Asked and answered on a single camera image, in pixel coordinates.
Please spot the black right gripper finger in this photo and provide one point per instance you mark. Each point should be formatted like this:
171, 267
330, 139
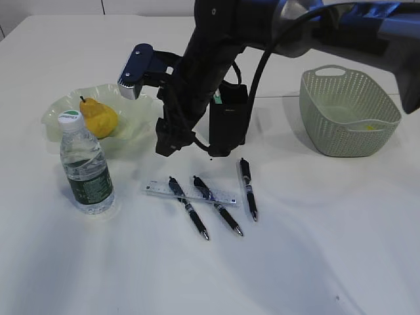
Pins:
168, 143
222, 150

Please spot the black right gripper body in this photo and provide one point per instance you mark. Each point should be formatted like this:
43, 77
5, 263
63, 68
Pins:
193, 82

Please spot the teal eraser pen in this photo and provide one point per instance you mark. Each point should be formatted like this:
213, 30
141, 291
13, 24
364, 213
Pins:
217, 98

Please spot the clear plastic ruler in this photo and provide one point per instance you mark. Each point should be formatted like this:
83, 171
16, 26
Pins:
191, 193

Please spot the yellow pear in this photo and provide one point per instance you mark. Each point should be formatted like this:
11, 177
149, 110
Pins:
99, 118

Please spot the clear plastic water bottle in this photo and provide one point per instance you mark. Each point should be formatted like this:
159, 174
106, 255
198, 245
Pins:
85, 165

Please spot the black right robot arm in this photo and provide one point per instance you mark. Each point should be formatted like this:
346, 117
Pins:
384, 35

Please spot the black square pen holder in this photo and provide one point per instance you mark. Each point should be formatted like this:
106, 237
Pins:
225, 119

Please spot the black pen right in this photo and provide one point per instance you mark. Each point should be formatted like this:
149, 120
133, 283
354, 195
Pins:
245, 175

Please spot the black pen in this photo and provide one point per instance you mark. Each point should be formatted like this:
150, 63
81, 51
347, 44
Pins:
245, 175
177, 190
208, 195

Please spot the black pen middle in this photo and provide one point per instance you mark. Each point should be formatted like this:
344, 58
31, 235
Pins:
208, 195

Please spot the green wavy glass plate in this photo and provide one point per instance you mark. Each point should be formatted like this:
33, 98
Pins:
135, 127

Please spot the black pen left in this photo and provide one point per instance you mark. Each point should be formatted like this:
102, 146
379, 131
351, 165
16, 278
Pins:
177, 190

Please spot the green plastic woven basket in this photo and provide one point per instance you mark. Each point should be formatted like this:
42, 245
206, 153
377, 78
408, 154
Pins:
335, 108

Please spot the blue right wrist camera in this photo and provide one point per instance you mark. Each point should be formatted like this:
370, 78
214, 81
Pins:
145, 66

